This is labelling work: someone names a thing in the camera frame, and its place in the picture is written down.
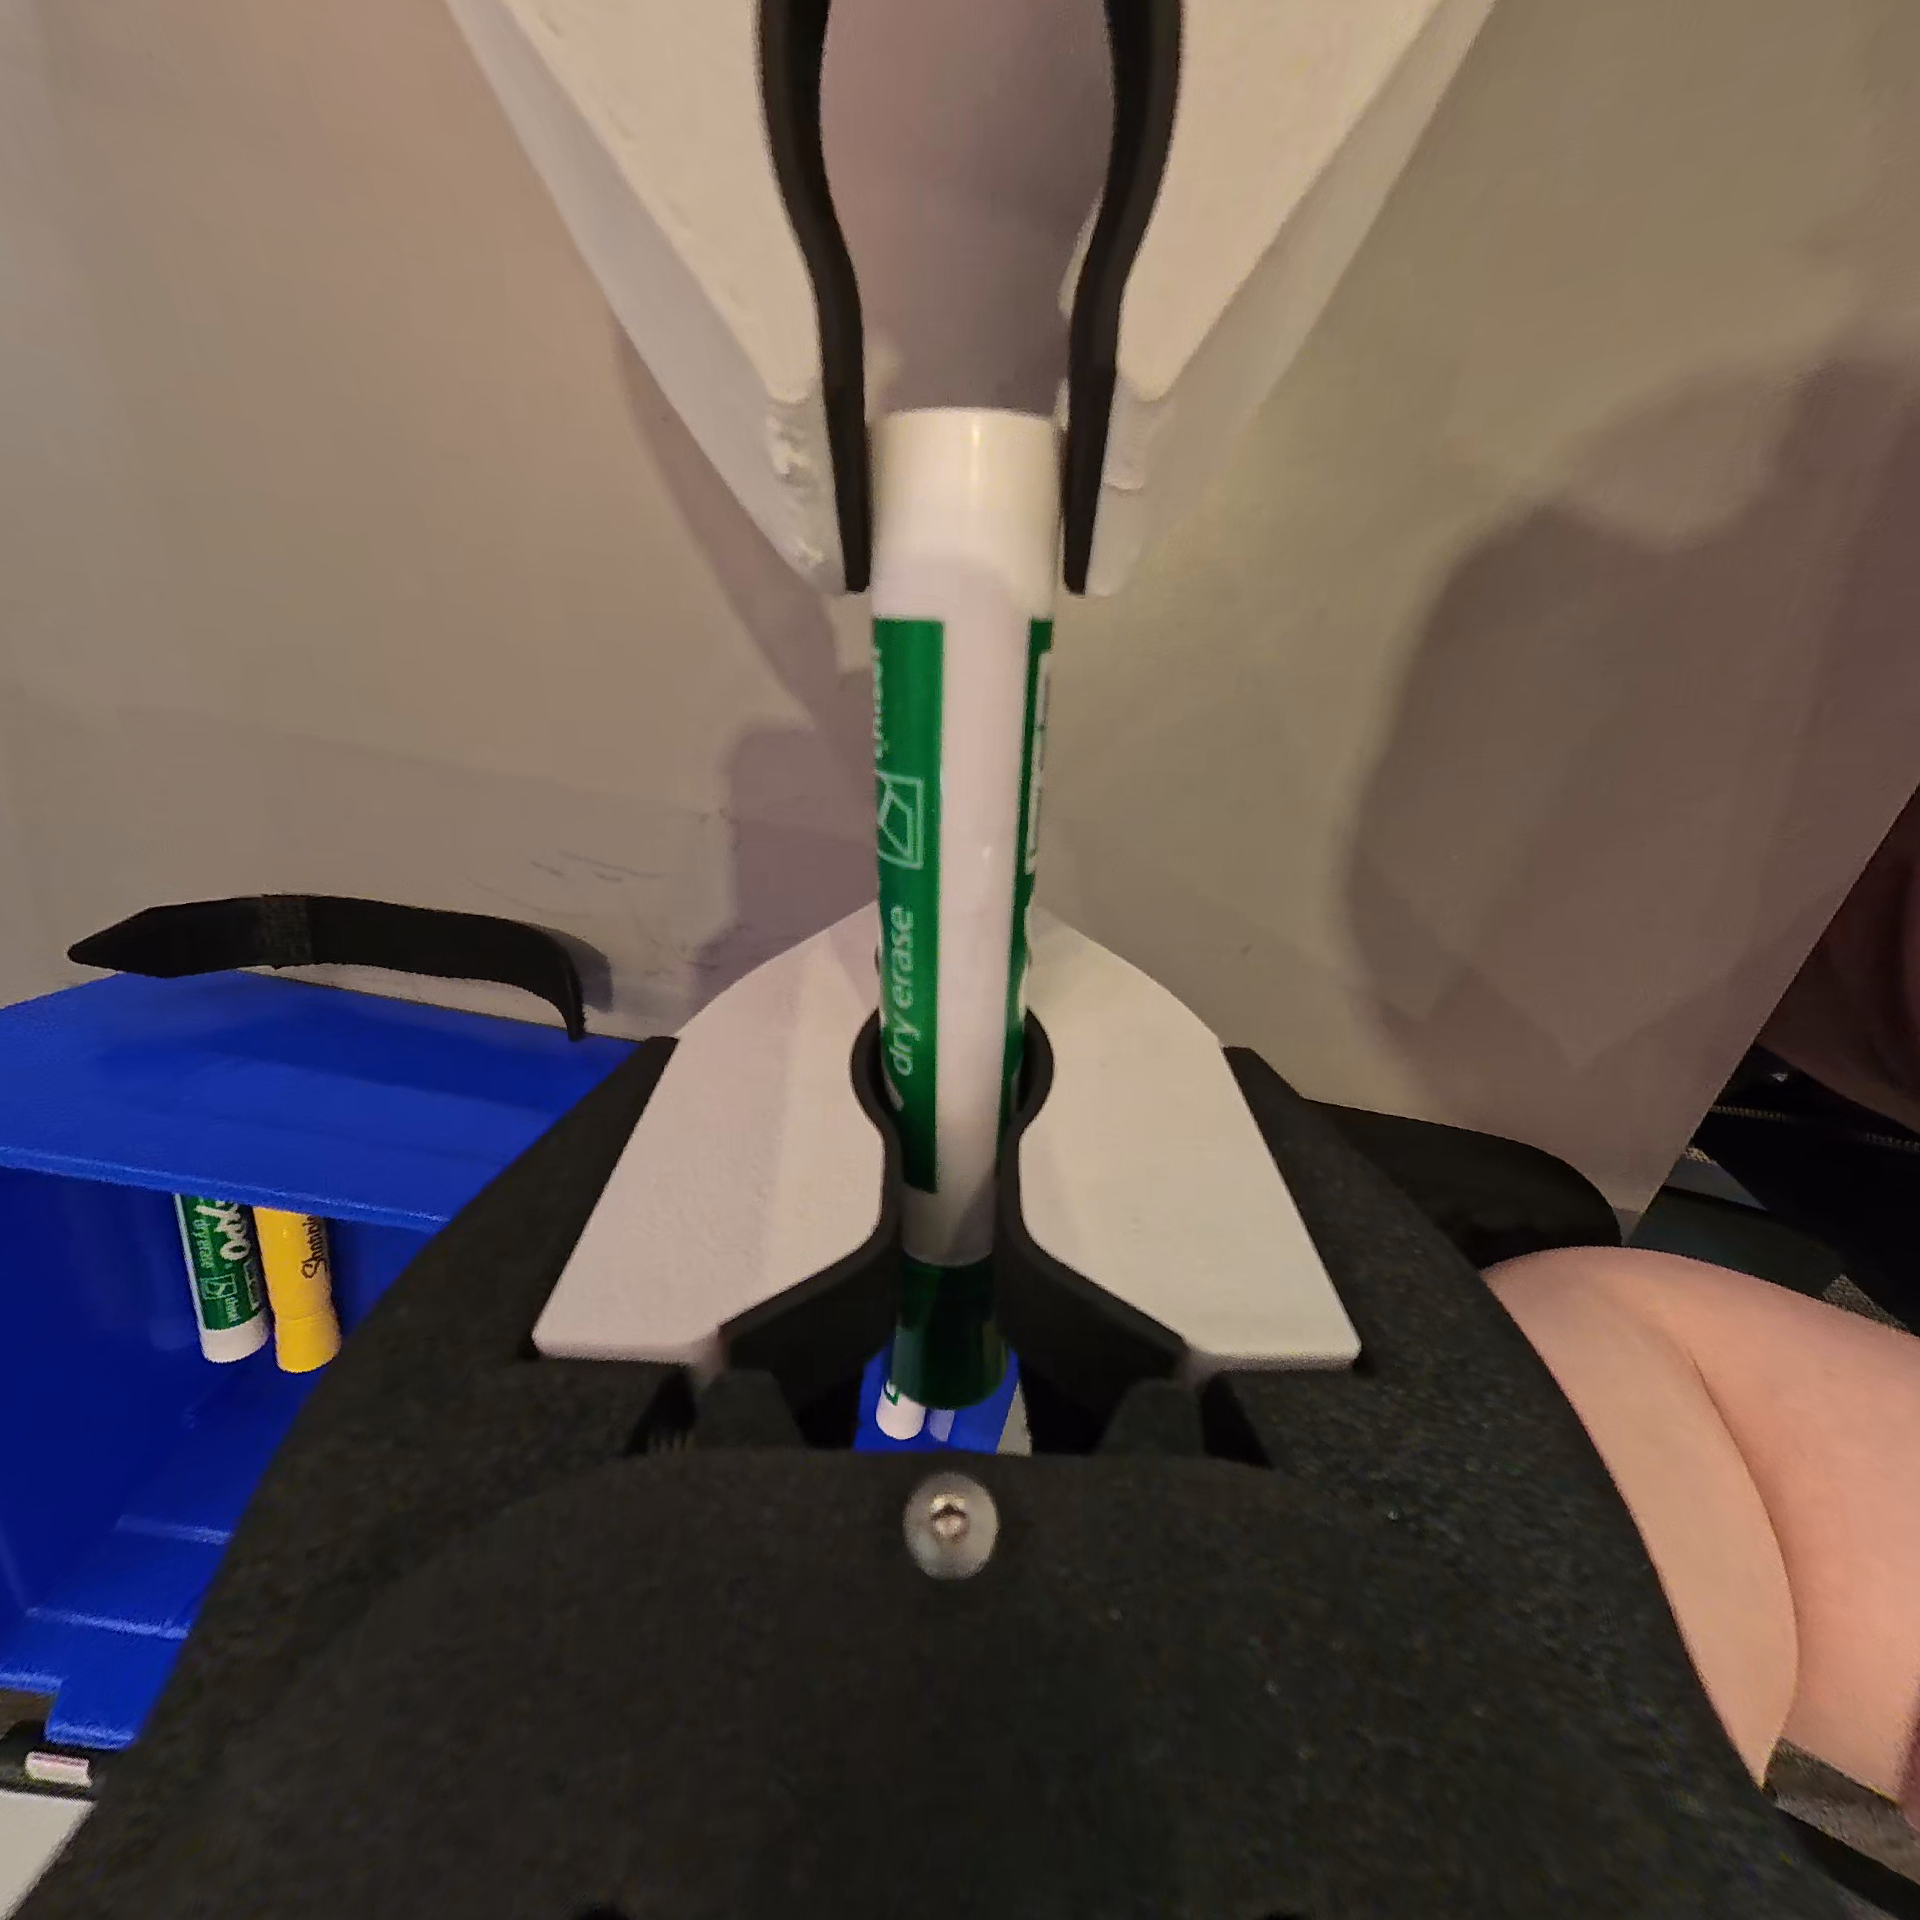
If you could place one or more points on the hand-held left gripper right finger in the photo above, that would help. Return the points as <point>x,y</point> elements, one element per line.
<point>1184,1185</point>

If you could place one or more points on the green dry erase marker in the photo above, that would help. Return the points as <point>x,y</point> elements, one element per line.
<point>902,1410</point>
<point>219,1276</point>
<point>961,749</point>

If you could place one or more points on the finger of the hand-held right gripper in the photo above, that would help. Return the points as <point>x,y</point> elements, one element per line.
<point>675,225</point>
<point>1230,195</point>

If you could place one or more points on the blue plastic bin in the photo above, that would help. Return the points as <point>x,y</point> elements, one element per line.
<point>224,1141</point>

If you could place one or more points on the black chair armrest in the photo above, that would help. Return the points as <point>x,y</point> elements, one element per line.
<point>1500,1185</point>

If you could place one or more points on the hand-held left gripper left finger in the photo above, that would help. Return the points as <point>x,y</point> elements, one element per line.
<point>720,1185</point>

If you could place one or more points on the yellow marker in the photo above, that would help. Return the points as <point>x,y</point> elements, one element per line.
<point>300,1290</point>

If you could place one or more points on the person's left forearm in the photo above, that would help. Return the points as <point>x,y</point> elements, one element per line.
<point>1724,1500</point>

